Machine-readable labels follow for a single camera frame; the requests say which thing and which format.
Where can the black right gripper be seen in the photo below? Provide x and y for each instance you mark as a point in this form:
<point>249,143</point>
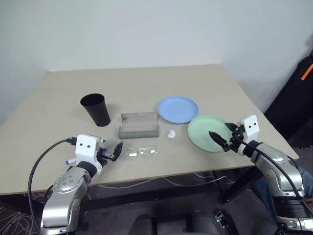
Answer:
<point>234,143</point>

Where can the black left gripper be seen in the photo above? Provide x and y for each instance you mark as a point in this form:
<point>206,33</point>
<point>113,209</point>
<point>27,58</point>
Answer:
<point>107,156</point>

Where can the clear safety glasses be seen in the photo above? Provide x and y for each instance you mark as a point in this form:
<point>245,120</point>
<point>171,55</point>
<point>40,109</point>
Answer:
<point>132,154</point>

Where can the green plastic plate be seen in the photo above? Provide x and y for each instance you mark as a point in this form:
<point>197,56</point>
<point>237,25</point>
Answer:
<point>203,132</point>

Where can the grey glasses case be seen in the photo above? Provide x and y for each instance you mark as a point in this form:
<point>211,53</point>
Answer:
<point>137,134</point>

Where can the white pen with blue cap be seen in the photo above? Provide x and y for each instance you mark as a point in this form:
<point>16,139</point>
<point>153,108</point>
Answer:
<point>71,161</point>

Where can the white paper ball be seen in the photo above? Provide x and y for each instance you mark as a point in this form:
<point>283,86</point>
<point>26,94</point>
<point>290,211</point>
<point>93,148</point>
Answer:
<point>171,134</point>

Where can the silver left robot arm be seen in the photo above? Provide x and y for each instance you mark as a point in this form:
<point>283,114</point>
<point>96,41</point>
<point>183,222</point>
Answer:
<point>66,195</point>

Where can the black plastic cup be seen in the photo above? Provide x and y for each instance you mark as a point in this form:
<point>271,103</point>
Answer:
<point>97,112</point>

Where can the blue plastic plate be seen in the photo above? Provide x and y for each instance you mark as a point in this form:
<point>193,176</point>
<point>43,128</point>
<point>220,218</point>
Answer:
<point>177,109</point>

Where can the black bag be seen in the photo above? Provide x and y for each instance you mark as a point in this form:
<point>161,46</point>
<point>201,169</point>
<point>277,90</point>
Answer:
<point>293,102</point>

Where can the dark rounded shape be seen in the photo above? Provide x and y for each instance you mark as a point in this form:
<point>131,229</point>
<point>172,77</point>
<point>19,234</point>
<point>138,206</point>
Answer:
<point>143,225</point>

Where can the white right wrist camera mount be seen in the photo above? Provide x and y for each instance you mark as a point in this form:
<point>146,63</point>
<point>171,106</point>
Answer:
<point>250,127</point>

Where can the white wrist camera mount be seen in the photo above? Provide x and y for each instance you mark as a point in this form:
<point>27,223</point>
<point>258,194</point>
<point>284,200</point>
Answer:
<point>85,149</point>
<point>250,127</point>

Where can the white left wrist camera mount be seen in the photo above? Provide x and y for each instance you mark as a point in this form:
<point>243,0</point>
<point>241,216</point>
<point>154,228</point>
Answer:
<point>85,149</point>

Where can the black table frame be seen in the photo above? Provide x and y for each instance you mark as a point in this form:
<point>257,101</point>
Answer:
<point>239,186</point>

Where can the small metal bracket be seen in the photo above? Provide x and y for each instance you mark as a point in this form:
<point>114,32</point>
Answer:
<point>220,218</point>

